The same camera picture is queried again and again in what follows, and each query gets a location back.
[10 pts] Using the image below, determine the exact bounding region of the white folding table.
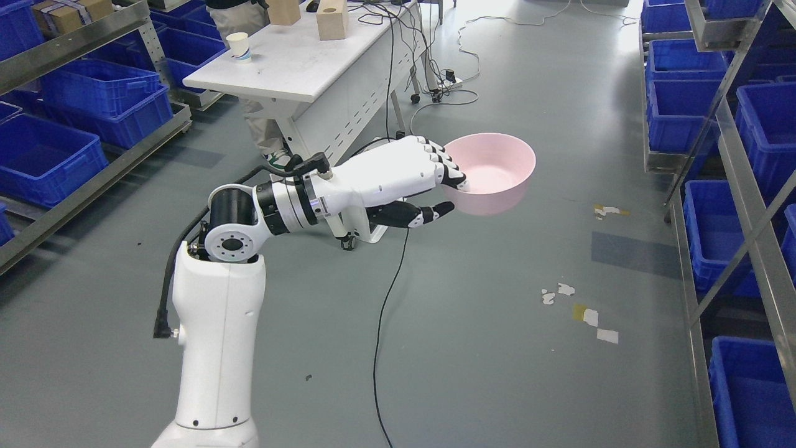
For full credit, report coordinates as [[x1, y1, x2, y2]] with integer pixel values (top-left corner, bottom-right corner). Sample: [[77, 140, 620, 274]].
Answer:
[[184, 3, 422, 241]]

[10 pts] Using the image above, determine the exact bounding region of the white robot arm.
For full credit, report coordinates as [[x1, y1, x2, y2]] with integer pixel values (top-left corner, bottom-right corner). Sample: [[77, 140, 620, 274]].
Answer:
[[154, 152, 331, 447]]

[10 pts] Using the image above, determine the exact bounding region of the pink ikea bowl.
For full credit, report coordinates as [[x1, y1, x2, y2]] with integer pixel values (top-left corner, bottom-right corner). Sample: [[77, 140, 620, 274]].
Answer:
[[442, 133, 537, 216]]

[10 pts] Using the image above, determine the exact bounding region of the black floor cable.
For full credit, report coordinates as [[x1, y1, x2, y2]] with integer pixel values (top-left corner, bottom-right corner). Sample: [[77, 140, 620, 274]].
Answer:
[[372, 228, 411, 448]]

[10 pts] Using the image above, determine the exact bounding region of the right steel crate rack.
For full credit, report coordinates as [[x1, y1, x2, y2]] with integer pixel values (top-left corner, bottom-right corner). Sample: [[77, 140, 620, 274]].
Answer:
[[639, 1, 794, 447]]

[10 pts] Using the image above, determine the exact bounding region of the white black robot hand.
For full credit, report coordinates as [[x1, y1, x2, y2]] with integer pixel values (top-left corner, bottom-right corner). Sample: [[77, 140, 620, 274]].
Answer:
[[310, 135, 470, 228]]

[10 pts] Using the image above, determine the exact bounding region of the steel crate rack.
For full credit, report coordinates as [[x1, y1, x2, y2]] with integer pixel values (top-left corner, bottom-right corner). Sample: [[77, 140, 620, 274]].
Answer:
[[639, 1, 794, 447], [2, 1, 191, 271]]

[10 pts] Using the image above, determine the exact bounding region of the wooden block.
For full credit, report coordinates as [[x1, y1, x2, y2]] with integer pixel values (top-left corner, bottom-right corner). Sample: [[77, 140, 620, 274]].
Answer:
[[316, 0, 349, 42]]

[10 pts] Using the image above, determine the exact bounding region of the left steel crate rack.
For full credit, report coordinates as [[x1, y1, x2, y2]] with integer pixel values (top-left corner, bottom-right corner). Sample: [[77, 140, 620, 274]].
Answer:
[[2, 1, 191, 271]]

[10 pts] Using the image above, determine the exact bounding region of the paper cup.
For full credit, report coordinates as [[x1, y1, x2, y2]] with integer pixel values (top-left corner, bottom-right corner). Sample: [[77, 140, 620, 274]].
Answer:
[[225, 32, 251, 63]]

